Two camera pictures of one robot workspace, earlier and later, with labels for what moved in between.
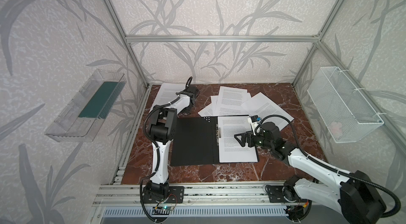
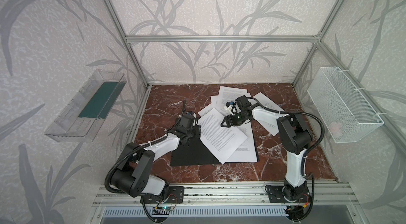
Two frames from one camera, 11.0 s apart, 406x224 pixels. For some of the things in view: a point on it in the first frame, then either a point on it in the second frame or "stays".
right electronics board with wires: x=294 y=212 stays
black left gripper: x=190 y=91 -> x=186 y=118
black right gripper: x=249 y=138 -> x=231 y=119
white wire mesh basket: x=347 y=115 stays
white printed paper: x=166 y=92 -> x=222 y=141
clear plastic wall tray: x=81 y=119 stays
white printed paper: x=262 y=105 stays
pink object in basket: x=335 y=129 stays
